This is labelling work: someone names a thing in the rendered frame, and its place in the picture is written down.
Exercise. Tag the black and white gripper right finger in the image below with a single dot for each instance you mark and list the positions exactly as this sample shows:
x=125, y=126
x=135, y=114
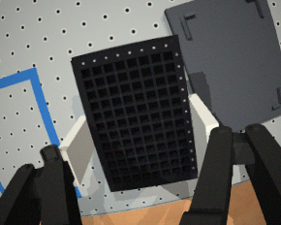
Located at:
x=255, y=148

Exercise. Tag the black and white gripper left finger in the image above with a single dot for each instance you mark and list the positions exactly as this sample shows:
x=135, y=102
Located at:
x=64, y=168

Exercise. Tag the grey perforated base plate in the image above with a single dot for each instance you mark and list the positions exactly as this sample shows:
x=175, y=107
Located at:
x=45, y=34

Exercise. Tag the blue tape outline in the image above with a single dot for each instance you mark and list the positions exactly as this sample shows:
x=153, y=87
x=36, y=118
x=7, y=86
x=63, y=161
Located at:
x=32, y=75

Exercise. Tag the black well plate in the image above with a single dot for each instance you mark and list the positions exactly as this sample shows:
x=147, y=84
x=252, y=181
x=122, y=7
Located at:
x=100, y=104

